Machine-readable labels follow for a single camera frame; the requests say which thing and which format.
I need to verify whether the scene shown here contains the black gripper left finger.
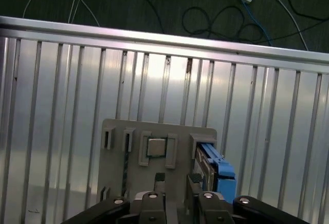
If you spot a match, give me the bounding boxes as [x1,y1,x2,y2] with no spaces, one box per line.
[63,172,168,224]

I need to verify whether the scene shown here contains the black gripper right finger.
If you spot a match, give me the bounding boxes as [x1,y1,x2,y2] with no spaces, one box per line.
[187,173,309,224]

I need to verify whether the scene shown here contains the hard disk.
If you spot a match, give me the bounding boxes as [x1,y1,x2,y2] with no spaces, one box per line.
[193,141,237,201]

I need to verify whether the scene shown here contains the grey plastic parts rack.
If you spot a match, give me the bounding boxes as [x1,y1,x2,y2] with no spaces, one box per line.
[99,118,218,224]

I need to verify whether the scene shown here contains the dark RAM stick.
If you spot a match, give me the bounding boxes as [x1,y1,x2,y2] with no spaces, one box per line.
[122,151,130,196]

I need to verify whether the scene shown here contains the silver CPU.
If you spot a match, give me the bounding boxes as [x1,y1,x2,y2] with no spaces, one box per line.
[146,137,168,157]

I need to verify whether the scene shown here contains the looped black cable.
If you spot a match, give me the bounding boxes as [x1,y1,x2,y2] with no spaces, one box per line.
[181,5,329,45]

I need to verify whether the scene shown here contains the blue floor cable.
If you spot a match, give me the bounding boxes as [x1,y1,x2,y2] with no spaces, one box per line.
[233,0,273,47]

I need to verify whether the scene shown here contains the thick white cable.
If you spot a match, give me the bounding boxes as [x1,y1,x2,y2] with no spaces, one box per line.
[259,0,309,51]

